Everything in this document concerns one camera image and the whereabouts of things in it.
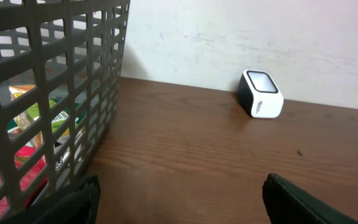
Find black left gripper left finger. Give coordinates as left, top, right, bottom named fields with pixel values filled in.
left=0, top=175, right=101, bottom=224

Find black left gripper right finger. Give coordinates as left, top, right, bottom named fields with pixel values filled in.
left=262, top=173, right=358, bottom=224

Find green tea drink carton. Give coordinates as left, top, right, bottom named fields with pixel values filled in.
left=8, top=84, right=71, bottom=147

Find white barcode scanner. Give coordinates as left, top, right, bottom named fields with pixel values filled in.
left=237, top=70, right=284, bottom=119

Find grey plastic mesh basket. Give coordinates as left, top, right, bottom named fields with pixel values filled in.
left=0, top=0, right=131, bottom=221

